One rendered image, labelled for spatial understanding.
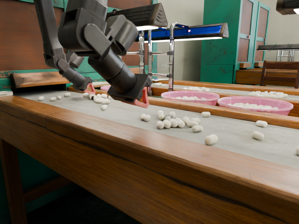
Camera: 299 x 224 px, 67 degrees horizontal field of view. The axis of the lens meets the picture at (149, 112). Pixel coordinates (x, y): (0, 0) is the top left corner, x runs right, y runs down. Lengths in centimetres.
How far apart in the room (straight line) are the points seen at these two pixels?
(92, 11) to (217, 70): 324
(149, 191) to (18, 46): 108
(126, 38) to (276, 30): 541
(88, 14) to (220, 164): 34
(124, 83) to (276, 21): 545
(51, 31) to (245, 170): 84
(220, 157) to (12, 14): 120
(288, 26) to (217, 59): 248
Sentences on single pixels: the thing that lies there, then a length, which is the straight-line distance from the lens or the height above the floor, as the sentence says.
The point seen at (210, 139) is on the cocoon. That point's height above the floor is 76.
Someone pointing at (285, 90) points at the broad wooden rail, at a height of 76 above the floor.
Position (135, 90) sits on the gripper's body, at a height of 87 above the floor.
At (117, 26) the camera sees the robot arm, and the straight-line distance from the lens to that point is 51.
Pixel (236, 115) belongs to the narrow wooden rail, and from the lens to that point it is 80.
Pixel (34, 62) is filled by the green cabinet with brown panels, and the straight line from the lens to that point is 140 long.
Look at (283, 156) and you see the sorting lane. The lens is 55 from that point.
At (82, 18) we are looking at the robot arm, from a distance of 44.
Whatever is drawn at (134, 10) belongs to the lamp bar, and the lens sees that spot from 88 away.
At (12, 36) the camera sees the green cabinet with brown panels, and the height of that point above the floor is 104.
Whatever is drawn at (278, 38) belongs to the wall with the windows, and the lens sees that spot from 580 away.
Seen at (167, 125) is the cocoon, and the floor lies 75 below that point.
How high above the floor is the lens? 94
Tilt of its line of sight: 13 degrees down
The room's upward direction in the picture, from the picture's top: straight up
